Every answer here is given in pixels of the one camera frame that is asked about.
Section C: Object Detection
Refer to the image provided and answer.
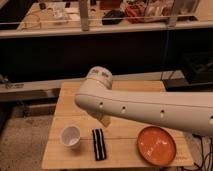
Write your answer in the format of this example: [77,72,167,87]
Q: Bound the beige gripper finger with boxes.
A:
[100,116,111,127]

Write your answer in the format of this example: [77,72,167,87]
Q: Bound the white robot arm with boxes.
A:
[75,66,213,137]

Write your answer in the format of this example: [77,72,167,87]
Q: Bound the black white striped cloth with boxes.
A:
[92,129,107,161]

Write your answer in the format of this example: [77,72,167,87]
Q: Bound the orange plate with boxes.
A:
[137,126,176,166]

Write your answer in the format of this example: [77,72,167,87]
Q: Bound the black bag on shelf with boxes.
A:
[102,10,124,25]

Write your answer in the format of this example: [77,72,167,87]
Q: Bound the red item on shelf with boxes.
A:
[125,4,145,23]

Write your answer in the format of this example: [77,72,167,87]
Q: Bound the metal rail post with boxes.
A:
[79,0,89,31]

